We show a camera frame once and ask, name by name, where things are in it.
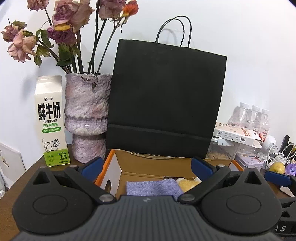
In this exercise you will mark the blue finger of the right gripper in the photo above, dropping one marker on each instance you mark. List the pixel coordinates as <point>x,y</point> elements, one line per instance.
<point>277,178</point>

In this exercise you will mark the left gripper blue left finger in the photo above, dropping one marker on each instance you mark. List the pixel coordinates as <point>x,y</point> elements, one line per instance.
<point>91,169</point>

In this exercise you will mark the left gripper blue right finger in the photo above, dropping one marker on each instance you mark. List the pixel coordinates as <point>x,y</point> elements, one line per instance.
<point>202,169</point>

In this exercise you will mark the purple drawstring pouch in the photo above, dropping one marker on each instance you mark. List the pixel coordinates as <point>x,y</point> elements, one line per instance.
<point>166,187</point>

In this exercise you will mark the purple tissue pack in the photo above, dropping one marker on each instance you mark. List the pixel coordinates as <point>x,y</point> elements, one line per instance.
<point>290,169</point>

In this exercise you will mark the yellow green apple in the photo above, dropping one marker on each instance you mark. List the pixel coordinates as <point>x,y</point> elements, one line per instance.
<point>277,167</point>

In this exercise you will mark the yellow plush toy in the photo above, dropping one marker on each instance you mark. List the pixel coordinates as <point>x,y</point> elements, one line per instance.
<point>187,184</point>

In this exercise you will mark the clear plastic container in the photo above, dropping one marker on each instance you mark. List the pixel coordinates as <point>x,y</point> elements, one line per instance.
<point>222,149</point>

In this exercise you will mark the red cardboard pumpkin box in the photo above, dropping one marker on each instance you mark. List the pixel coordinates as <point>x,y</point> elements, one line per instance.
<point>122,166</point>

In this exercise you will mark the white floral tin box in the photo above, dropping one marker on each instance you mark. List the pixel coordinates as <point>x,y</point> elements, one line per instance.
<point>248,159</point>

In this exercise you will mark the white round device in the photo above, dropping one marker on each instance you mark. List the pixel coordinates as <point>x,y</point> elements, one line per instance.
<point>268,147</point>

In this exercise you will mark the white flat carton box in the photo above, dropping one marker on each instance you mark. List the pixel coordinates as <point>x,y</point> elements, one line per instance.
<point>237,134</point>

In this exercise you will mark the water bottle right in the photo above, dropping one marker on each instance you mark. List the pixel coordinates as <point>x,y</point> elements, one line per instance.
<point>264,124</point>

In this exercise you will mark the water bottle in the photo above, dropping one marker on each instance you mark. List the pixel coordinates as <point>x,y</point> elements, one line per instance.
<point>264,124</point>
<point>254,118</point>
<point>240,116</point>

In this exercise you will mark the water bottle left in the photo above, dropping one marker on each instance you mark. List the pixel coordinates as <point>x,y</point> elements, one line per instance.
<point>240,116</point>

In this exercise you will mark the water bottle middle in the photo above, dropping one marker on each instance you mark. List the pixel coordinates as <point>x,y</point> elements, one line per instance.
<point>254,118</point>

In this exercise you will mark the purple textured vase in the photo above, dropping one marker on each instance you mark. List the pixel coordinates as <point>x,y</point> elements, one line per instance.
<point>86,113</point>

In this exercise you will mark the black paper shopping bag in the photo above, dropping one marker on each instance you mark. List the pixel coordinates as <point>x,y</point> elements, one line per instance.
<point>164,99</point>

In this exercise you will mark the white green milk carton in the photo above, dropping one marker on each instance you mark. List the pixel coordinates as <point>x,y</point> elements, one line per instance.
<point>50,120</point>

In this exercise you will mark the dried rose bouquet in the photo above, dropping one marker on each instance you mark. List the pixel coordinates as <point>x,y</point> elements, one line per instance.
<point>62,39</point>

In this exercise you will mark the white booklet by wall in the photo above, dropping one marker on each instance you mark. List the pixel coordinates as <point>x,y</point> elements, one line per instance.
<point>12,167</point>

